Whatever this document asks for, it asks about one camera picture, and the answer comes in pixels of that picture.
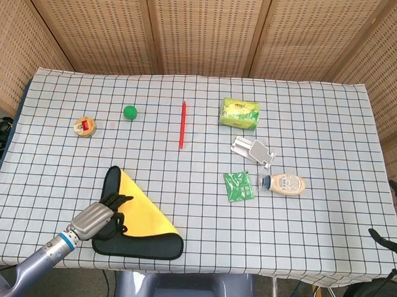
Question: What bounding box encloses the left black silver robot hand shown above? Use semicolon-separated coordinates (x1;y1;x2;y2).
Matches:
66;191;135;244

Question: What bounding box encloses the dark grey yellow cloth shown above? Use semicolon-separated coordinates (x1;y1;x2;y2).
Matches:
91;164;187;261

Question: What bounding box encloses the black bag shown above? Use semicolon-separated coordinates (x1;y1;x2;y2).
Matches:
342;267;397;297

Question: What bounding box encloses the roll of tape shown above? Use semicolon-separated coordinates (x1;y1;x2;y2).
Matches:
74;115;98;139

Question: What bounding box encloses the grey plastic chair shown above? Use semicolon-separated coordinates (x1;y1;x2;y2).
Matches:
113;268;257;297

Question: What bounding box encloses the green ball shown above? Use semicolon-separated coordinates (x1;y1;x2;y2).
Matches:
123;104;139;122

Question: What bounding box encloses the beige squeeze bottle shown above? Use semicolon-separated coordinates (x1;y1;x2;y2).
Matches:
256;172;306;196

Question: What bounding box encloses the black gear on floor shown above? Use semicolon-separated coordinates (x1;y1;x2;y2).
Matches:
0;115;14;159

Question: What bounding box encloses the red pencil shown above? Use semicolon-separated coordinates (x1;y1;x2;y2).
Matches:
177;100;188;149

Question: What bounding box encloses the woven wooden screen panel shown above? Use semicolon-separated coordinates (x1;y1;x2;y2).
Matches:
0;0;77;120
248;0;397;85
141;0;275;79
18;0;165;76
327;0;397;182

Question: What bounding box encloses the green sachet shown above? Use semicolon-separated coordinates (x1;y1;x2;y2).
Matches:
222;169;256;203

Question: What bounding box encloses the white phone stand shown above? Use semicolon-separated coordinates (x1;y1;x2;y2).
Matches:
229;135;277;169

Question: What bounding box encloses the white checkered tablecloth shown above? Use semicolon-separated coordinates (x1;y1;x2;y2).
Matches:
0;65;397;289

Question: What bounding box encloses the green tissue pack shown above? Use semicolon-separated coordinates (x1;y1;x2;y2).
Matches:
218;96;262;130

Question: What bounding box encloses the black cable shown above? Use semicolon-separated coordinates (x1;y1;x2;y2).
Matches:
100;268;113;297

